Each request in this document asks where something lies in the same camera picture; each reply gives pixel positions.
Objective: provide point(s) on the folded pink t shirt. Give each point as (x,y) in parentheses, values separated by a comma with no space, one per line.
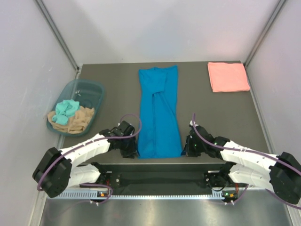
(227,77)

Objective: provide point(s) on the beige t shirt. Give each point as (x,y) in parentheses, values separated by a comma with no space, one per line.
(76,124)

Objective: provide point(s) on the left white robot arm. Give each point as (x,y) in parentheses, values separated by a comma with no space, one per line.
(66,168)

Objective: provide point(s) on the teal plastic basin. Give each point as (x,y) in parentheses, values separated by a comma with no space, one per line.
(88,93)

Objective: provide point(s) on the aluminium frame post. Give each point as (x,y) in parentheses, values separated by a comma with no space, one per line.
(47,16)
(264,32)

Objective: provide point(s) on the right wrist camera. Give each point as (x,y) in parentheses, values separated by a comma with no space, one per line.
(193,124)

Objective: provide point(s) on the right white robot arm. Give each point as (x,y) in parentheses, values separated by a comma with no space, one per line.
(279,174)

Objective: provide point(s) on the blue t shirt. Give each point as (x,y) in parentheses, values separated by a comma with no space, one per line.
(159,137)

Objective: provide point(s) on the mint green t shirt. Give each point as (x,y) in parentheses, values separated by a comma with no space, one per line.
(64,110)

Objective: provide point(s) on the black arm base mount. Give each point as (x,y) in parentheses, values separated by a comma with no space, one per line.
(157,176)

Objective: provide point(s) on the right aluminium frame post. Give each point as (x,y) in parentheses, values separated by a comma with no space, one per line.
(264,32)

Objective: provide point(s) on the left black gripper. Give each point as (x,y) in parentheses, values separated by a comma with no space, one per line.
(132,151)

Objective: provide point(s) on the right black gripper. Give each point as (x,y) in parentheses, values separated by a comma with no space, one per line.
(187,150)

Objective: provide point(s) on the left aluminium frame post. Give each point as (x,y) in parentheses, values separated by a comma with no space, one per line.
(47,16)

